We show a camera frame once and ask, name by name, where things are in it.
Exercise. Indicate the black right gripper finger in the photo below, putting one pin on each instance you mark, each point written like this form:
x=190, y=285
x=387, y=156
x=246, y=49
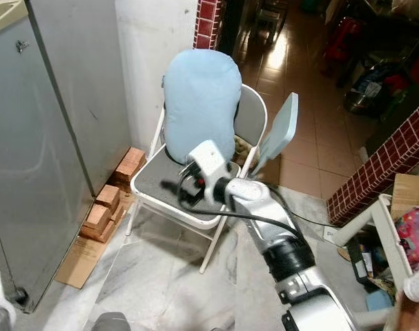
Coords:
x=172, y=187

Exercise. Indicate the mini fridge door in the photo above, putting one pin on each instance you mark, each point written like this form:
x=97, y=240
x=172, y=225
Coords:
x=23, y=179

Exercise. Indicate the white folding chair grey seat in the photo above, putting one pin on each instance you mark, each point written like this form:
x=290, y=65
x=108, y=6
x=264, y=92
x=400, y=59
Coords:
x=161, y=189

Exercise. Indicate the brown brick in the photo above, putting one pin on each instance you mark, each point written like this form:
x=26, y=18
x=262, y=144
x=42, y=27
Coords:
x=107, y=196
x=130, y=164
x=96, y=221

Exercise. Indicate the flat brown cardboard sheet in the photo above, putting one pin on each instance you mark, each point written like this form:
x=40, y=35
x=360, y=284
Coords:
x=79, y=262

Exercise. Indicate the light blue pillow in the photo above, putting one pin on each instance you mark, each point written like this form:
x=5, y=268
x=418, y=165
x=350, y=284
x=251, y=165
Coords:
x=202, y=103

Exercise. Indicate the grey robot foot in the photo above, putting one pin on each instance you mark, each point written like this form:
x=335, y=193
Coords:
x=112, y=323

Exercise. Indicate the light blue flat paddle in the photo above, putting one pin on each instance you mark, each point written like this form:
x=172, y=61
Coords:
x=279, y=131

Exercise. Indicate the red tiled pillar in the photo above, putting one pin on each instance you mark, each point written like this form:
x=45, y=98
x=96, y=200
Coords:
x=210, y=24

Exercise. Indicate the white low table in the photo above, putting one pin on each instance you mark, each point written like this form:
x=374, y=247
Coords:
x=385, y=221

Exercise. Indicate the dark parked scooter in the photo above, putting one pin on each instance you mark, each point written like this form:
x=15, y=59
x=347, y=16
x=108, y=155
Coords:
x=371, y=89

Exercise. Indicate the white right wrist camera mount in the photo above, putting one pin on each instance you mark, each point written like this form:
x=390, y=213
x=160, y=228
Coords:
x=212, y=165

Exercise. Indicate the red tiled low wall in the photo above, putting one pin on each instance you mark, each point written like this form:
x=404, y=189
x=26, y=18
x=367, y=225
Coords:
x=382, y=165

